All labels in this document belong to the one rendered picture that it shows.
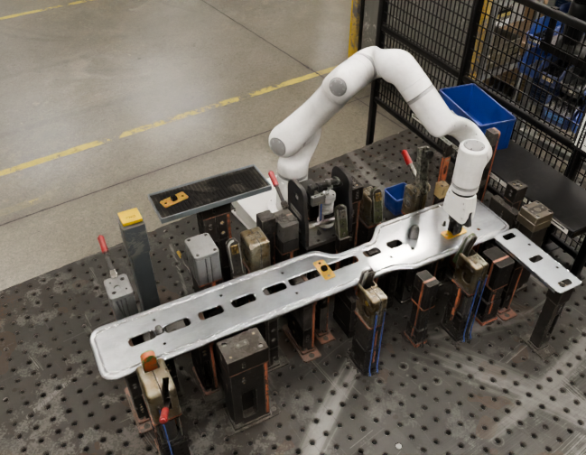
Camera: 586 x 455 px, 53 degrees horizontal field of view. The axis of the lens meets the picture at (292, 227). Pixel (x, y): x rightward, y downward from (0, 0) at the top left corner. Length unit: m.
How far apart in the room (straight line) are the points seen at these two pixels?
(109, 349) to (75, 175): 2.60
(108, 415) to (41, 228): 2.04
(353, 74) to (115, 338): 1.02
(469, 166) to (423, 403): 0.73
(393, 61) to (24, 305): 1.52
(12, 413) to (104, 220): 1.90
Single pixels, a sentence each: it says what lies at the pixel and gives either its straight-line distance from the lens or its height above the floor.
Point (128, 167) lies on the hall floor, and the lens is 4.16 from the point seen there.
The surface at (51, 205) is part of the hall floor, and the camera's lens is 3.98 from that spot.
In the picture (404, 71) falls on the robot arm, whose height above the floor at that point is 1.53.
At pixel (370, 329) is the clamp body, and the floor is 0.92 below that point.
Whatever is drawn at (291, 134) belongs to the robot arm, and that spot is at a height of 1.20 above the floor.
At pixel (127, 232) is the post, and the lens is 1.84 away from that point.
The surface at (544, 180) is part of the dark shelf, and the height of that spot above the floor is 1.03.
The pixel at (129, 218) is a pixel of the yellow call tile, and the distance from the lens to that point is 1.84.
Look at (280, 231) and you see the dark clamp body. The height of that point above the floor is 1.05.
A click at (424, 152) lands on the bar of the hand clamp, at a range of 2.02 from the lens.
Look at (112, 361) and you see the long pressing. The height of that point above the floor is 1.00.
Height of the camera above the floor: 2.29
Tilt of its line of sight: 41 degrees down
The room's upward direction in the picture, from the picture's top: straight up
